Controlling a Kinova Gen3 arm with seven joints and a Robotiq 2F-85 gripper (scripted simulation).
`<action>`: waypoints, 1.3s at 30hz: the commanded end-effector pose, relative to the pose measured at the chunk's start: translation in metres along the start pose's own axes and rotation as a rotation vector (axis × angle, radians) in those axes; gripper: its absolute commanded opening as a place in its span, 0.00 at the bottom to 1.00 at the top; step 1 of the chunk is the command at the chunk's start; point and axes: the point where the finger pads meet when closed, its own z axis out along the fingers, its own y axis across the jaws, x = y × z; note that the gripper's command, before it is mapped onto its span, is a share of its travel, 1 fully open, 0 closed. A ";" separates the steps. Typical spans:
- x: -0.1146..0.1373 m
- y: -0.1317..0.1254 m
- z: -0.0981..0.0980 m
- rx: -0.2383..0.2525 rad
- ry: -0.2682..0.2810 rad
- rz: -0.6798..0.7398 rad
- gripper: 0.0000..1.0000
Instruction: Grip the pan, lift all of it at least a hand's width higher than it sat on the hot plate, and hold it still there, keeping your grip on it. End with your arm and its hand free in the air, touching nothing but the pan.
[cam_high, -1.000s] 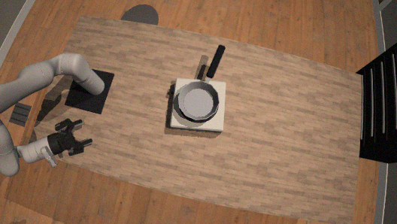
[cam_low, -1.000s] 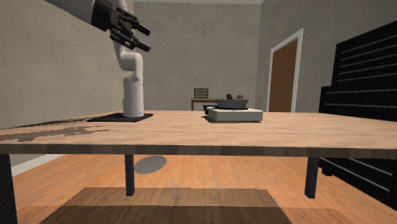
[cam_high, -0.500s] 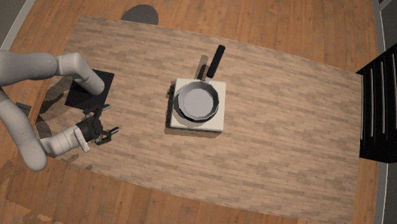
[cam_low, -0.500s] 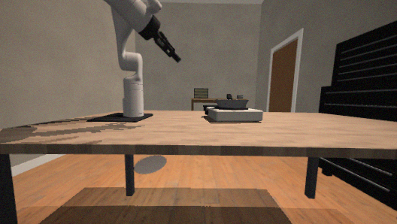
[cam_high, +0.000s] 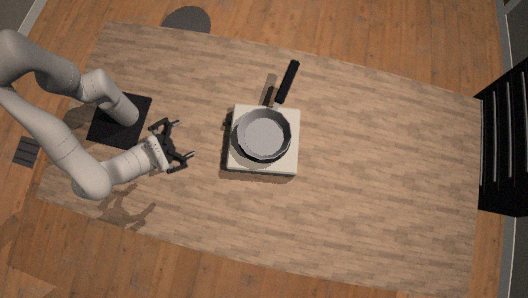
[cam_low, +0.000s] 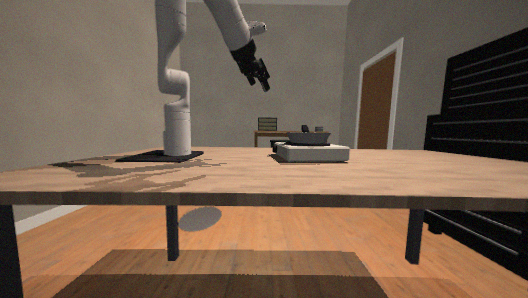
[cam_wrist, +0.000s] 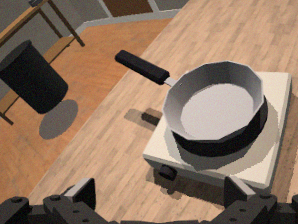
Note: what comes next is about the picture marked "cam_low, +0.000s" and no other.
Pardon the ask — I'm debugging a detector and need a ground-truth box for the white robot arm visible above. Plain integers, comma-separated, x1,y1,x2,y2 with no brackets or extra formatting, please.
155,0,266,156

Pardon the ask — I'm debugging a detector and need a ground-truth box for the grey frying pan with black handle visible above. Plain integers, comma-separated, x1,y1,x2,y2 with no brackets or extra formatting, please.
286,125,330,144

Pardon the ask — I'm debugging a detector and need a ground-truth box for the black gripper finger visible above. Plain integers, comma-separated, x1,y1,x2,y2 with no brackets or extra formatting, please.
245,58,270,92
237,62,256,86

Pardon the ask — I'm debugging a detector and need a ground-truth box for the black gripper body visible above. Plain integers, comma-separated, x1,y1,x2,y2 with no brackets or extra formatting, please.
229,38,257,72

